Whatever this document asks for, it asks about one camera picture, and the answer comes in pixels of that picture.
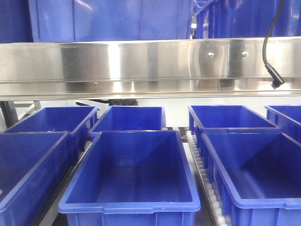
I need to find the blue bin rear centre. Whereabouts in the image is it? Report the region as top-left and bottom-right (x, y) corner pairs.
(88, 106), (166, 140)

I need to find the blue bin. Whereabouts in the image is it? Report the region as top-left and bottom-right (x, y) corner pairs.
(0, 132), (71, 226)
(188, 105), (281, 150)
(58, 130), (201, 226)
(88, 106), (166, 140)
(4, 105), (99, 165)
(202, 133), (301, 226)
(265, 105), (301, 143)

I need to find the blue bin front centre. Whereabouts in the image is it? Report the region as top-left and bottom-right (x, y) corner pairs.
(58, 130), (201, 226)

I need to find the blue bin rear left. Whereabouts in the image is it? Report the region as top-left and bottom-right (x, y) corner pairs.
(4, 105), (99, 165)

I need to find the blue bin rear right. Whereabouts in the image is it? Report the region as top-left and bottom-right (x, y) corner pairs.
(188, 105), (281, 150)

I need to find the white roller track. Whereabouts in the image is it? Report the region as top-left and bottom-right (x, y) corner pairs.
(186, 130), (231, 226)

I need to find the ribbed blue crate upper right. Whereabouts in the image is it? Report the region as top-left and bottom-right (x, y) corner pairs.
(195, 0), (301, 39)

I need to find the blue bin front right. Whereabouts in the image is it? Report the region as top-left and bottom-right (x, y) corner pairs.
(202, 133), (301, 226)

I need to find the blue bin front left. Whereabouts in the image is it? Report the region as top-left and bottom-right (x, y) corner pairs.
(0, 132), (71, 226)

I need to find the large blue crate upper left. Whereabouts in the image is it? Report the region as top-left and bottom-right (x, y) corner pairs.
(29, 0), (195, 42)

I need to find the blue bin far right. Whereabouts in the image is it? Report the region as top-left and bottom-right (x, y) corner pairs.
(265, 105), (301, 143)

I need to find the stainless steel shelf rail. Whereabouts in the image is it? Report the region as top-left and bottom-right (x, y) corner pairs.
(0, 37), (301, 101)

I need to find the black hanging cable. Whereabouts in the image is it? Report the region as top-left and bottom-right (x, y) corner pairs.
(262, 0), (286, 89)

